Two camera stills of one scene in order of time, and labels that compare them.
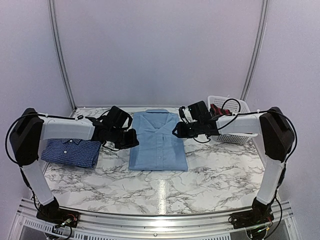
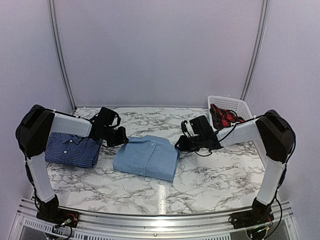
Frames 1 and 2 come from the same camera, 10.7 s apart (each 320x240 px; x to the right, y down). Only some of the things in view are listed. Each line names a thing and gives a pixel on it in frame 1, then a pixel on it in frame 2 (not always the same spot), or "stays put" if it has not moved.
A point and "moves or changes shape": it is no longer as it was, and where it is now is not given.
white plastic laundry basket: x=235 y=106 stays put
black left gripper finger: x=129 y=139 → x=118 y=136
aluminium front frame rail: x=284 y=226 stays put
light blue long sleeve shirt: x=159 y=149 moves or changes shape
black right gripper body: x=198 y=130 → x=197 y=144
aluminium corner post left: x=58 y=48 stays put
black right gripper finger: x=184 y=130 → x=184 y=143
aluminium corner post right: x=264 y=7 stays put
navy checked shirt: x=79 y=152 stays put
